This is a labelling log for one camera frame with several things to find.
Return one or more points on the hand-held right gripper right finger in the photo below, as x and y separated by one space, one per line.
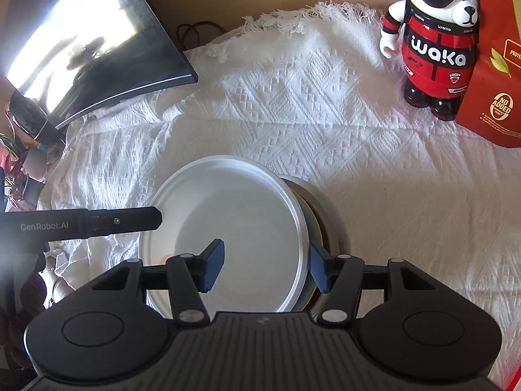
319 269

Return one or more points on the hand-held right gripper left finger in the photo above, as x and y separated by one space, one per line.
213 266

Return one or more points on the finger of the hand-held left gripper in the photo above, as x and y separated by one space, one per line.
130 220

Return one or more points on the white bowl with yellow rim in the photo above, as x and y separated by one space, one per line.
318 230

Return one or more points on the stack of plates beneath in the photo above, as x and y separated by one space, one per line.
338 232

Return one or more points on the blue enamel bowl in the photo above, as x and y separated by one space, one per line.
308 216

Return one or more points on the white round plate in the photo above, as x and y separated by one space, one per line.
236 211

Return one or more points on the white woven tablecloth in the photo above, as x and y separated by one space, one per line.
285 110

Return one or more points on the red and black bear figure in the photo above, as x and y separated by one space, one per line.
439 49

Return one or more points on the red printed box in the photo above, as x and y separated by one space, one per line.
496 69

